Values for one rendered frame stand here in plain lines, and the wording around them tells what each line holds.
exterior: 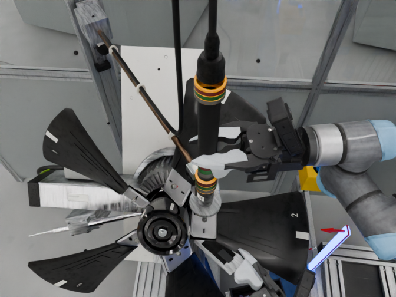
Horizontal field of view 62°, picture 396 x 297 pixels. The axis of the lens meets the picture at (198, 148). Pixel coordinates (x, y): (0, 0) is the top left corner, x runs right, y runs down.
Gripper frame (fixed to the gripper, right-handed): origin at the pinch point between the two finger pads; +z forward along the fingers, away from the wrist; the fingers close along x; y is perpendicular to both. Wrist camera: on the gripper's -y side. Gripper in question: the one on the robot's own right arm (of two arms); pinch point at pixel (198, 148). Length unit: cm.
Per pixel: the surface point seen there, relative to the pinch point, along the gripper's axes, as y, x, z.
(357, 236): 149, 30, -103
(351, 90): 51, 60, -71
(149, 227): 26.5, -2.1, 11.2
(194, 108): 12.6, 20.6, -1.4
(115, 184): 23.2, 8.1, 18.6
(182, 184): 22.9, 6.1, 2.7
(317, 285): 63, -12, -37
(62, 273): 41, -6, 35
